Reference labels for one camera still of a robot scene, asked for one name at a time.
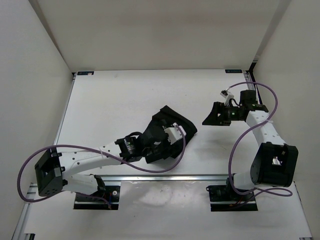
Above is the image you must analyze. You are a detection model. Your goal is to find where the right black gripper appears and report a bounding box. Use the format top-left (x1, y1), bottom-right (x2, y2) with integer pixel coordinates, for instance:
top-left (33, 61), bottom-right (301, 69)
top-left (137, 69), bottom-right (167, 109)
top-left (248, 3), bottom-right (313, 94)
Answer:
top-left (202, 101), bottom-right (244, 126)

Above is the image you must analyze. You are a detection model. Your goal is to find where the black pleated skirt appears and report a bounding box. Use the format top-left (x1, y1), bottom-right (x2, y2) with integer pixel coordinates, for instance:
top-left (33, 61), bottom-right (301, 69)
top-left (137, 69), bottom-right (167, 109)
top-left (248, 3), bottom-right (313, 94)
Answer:
top-left (139, 105), bottom-right (198, 164)

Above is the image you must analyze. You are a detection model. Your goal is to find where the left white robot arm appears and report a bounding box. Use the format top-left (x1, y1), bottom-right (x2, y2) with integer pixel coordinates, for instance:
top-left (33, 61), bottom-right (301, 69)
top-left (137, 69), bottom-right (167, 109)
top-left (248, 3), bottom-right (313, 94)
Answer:
top-left (34, 123), bottom-right (184, 200)

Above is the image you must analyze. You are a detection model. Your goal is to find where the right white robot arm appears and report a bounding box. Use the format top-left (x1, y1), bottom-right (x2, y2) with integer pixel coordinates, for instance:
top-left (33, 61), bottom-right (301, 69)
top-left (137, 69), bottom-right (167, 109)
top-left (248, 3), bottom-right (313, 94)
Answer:
top-left (202, 89), bottom-right (299, 201)

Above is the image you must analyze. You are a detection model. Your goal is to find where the right blue label sticker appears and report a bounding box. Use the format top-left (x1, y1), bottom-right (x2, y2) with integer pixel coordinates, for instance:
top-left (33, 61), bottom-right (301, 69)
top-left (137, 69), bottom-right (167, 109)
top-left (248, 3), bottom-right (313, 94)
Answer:
top-left (225, 69), bottom-right (243, 74)

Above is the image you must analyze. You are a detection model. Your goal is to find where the blue label sticker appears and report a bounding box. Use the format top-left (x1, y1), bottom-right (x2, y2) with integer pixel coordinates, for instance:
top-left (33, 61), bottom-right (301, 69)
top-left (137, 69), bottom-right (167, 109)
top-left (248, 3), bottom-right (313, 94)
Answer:
top-left (225, 69), bottom-right (243, 74)
top-left (76, 71), bottom-right (95, 76)

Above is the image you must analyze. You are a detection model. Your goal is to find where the left blue label sticker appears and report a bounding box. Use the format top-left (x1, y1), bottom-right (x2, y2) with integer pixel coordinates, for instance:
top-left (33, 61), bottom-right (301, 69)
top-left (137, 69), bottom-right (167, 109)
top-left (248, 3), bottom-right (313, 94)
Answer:
top-left (76, 71), bottom-right (95, 76)

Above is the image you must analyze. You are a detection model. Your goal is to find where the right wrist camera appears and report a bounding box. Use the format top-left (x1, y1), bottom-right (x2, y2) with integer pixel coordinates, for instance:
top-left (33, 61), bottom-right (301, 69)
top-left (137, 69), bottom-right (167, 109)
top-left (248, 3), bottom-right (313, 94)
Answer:
top-left (220, 89), bottom-right (234, 106)

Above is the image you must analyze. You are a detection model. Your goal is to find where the aluminium front rail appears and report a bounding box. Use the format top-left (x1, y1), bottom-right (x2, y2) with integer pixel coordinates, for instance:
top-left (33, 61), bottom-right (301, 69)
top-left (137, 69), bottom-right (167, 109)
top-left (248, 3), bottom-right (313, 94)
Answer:
top-left (101, 174), bottom-right (228, 182)

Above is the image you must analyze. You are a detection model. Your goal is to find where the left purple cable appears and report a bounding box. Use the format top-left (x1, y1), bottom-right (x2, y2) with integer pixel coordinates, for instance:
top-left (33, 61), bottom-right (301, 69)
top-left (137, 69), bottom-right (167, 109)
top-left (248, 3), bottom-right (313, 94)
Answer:
top-left (16, 124), bottom-right (187, 208)

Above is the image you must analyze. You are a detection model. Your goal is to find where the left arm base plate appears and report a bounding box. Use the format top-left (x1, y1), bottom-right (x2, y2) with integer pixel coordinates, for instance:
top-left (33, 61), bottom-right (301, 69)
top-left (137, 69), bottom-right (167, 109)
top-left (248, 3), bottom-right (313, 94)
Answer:
top-left (73, 182), bottom-right (121, 211)

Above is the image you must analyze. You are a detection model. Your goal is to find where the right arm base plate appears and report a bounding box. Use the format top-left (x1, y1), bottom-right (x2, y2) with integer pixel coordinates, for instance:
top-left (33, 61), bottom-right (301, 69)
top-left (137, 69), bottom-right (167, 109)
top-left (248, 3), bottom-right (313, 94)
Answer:
top-left (206, 183), bottom-right (258, 212)

